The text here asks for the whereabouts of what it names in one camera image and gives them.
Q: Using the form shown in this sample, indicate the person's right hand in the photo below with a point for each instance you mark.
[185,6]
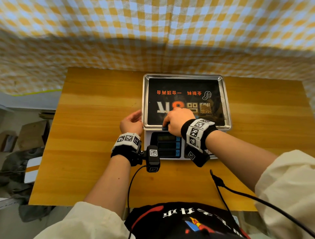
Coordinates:
[179,118]

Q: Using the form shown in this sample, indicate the person's left hand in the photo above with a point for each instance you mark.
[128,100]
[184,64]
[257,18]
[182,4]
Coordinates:
[130,124]

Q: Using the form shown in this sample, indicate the person's right fingers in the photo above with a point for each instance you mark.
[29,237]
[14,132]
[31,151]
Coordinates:
[168,122]

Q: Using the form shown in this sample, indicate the person's left thumb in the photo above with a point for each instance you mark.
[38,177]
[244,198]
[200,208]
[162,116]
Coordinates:
[137,115]

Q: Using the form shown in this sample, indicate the steel scale tray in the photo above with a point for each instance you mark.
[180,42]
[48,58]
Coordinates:
[144,98]

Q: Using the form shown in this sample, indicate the person's left forearm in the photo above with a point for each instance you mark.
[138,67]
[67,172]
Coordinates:
[112,182]

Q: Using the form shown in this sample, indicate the person's right forearm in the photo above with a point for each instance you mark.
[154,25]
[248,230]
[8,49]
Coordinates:
[236,155]

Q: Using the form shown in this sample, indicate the white electronic scale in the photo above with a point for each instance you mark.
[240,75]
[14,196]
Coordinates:
[167,145]

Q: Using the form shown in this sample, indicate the black printed tray sticker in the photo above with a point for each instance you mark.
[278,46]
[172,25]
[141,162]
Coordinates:
[182,98]

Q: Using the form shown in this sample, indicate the black marker wristband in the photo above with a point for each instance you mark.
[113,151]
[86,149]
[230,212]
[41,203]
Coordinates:
[126,145]
[196,133]

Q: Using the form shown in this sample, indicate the yellow white checked curtain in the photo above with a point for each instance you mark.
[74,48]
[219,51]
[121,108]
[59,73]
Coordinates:
[157,37]

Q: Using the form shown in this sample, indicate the black printed apron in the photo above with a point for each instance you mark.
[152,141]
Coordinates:
[182,221]

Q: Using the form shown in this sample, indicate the brown cardboard box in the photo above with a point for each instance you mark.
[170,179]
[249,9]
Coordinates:
[33,135]

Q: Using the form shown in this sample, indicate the grey ledge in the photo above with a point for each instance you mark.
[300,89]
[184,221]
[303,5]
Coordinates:
[29,101]

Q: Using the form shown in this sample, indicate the white orange board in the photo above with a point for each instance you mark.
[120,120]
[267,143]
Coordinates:
[32,170]

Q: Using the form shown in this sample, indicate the grey crumpled cloth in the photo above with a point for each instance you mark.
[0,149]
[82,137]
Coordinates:
[17,162]

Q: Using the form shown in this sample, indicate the cream jacket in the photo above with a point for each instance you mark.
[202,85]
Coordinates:
[288,192]

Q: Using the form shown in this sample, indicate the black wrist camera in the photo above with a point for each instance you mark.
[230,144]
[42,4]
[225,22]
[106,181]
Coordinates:
[153,158]
[196,156]

